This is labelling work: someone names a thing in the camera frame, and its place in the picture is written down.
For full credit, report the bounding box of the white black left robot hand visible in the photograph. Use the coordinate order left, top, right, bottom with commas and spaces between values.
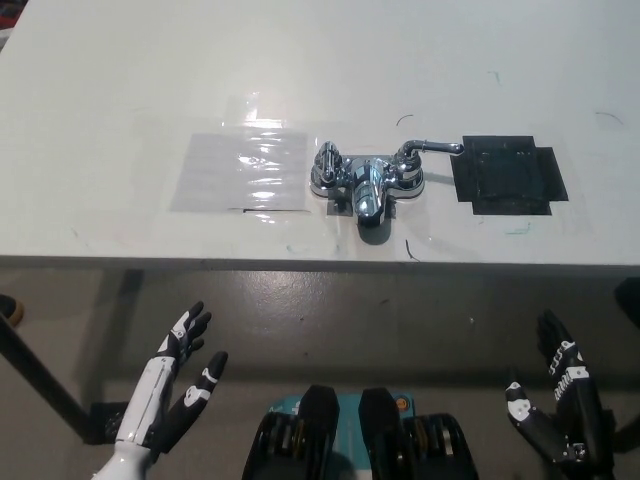
114, 300, 229, 454

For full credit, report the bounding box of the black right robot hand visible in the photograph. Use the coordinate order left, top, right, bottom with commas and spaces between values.
503, 308, 619, 480

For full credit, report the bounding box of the clear plastic sheet patch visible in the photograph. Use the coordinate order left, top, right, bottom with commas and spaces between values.
169, 132, 311, 214

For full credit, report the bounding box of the black rounded object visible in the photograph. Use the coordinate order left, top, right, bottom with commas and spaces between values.
614, 279, 640, 326

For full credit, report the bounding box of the chrome faucet body with spout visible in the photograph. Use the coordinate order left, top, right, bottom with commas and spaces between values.
308, 153, 427, 227

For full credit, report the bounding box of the black tape square patch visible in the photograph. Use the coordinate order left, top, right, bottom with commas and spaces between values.
449, 134, 570, 217

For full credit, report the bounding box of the grey table leg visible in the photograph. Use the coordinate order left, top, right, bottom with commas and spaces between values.
92, 269, 146, 406

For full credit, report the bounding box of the chrome faucet lever handle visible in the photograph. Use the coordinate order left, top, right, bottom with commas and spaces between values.
313, 140, 345, 182
397, 138, 465, 174

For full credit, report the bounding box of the black shoe with tan sole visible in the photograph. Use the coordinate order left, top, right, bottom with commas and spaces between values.
0, 293, 25, 326

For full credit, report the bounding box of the red background object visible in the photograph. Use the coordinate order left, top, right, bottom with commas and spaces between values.
0, 0, 21, 39

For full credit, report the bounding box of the black table frame leg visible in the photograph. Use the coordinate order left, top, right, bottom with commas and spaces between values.
0, 313, 126, 446

